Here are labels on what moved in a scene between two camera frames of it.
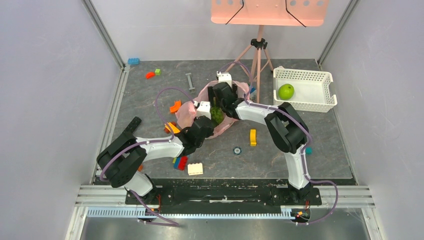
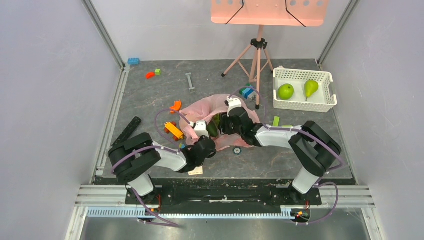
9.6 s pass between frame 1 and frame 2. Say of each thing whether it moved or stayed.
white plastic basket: stayed
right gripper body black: moved
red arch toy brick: stayed
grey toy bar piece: stayed
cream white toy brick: stayed
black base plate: stayed
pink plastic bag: moved
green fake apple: stayed
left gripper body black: moved
